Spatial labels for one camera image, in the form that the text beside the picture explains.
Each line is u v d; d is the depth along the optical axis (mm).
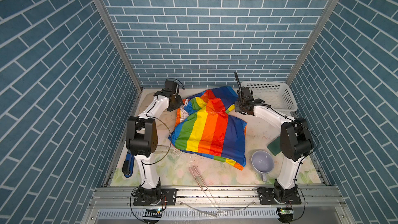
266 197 734
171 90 770
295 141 509
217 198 740
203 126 940
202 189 772
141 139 514
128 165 773
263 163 845
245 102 740
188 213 770
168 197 740
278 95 1177
